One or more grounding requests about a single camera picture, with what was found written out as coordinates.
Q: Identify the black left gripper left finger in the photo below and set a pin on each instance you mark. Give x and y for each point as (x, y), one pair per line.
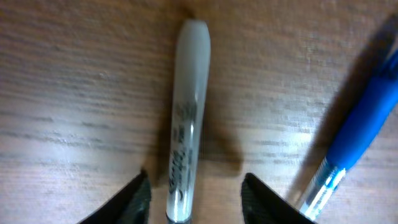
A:
(130, 205)

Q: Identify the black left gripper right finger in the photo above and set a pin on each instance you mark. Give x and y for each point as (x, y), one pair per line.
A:
(261, 205)

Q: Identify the black Sharpie marker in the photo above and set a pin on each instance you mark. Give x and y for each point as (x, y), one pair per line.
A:
(192, 62)

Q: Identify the blue pen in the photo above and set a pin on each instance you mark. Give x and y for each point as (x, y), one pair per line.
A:
(356, 134)

